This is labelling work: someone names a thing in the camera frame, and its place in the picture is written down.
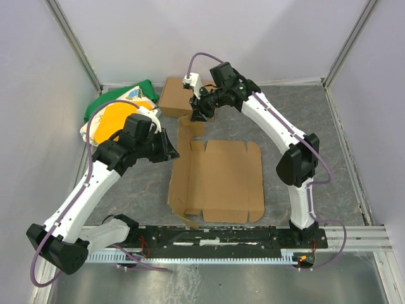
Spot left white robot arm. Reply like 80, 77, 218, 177
26, 111, 179, 275

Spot green yellow white cloth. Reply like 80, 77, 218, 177
80, 79, 159, 146

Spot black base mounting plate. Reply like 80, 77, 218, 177
126, 225, 328, 258

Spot aluminium front rail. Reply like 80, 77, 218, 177
62, 219, 390, 253

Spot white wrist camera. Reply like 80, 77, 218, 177
137, 106, 162, 133
182, 72, 203, 99

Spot right aluminium frame post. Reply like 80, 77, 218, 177
322, 0, 380, 89

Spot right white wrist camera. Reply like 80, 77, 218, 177
182, 72, 203, 99

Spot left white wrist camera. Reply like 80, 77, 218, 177
137, 106, 162, 133

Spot cardboard box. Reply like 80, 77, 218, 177
168, 116, 265, 227
158, 77, 216, 118

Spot light blue slotted cable duct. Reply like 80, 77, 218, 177
85, 248, 299, 266

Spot aluminium frame post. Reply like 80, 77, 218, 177
44, 0, 103, 93
322, 0, 380, 89

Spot left aluminium frame post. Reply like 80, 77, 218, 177
44, 0, 103, 93

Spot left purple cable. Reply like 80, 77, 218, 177
30, 99, 170, 288

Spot closed folded cardboard box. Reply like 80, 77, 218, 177
158, 77, 216, 118

